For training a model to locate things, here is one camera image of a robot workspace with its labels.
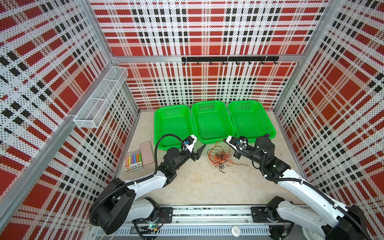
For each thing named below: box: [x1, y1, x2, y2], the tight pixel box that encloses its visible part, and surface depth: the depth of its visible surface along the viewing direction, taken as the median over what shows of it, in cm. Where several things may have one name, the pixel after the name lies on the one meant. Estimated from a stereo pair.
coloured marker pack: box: [125, 148, 143, 172], surface depth 94 cm
